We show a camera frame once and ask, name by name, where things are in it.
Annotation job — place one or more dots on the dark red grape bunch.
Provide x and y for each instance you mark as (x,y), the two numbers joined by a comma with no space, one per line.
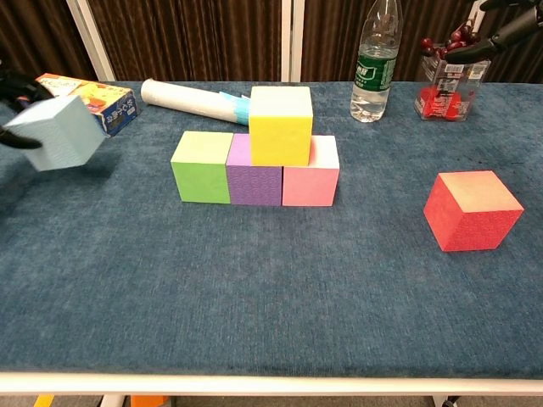
(430,48)

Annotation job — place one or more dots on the green foam cube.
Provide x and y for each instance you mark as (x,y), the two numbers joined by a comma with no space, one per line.
(201,182)

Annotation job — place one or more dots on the clear plastic box red contents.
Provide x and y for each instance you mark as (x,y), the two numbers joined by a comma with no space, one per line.
(449,93)

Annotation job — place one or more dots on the blue table cloth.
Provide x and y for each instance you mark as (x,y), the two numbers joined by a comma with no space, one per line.
(254,275)

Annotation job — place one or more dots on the white partition post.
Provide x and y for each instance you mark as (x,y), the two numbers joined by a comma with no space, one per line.
(91,42)
(292,38)
(475,19)

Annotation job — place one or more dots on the blue orange snack box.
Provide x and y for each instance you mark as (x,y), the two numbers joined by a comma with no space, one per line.
(106,102)

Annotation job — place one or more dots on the clear green-label water bottle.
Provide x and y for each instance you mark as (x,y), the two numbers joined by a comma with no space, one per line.
(373,72)

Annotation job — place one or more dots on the white table frame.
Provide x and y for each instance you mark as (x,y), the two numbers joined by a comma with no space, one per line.
(271,385)

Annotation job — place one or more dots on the white plastic wrap roll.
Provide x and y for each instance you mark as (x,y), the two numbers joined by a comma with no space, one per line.
(191,99)

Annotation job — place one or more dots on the pink foam cube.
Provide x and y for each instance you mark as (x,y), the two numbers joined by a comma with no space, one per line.
(309,186)

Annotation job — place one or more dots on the yellow floor tape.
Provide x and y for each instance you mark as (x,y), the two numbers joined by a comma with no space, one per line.
(43,402)

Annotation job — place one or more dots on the yellow foam cube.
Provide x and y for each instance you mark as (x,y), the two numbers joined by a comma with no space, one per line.
(280,135)

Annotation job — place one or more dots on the purple foam cube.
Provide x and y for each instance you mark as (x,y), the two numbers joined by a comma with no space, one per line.
(254,186)

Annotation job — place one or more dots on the orange plastic object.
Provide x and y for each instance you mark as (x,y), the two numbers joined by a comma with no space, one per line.
(148,402)

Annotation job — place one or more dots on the red foam cube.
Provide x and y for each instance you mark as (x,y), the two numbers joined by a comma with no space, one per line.
(475,224)

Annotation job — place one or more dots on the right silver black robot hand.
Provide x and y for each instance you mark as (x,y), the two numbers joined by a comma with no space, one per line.
(509,36)

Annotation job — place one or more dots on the light blue foam cube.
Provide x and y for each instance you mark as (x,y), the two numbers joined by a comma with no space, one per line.
(59,135)

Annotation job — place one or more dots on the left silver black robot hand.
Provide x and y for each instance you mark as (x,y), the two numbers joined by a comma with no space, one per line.
(21,87)

